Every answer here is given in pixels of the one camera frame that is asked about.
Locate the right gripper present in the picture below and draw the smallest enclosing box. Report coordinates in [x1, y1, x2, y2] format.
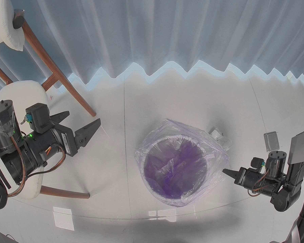
[234, 167, 260, 191]

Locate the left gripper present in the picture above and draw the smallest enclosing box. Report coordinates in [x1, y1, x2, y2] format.
[22, 110, 101, 167]

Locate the purple plastic bag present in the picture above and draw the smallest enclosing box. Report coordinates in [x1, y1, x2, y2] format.
[134, 118, 230, 207]

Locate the white trash bin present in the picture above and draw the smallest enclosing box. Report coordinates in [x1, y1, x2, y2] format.
[141, 134, 209, 204]

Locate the crumpled white plastic wrapper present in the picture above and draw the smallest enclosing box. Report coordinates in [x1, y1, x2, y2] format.
[209, 128, 232, 151]

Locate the wooden chair with white cushions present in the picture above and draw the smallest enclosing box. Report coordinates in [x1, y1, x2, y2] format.
[0, 0, 97, 200]

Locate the pale blue curtain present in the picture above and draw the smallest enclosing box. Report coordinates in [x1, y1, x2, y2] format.
[0, 0, 304, 102]

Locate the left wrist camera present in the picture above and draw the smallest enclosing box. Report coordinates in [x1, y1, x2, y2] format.
[21, 103, 50, 134]

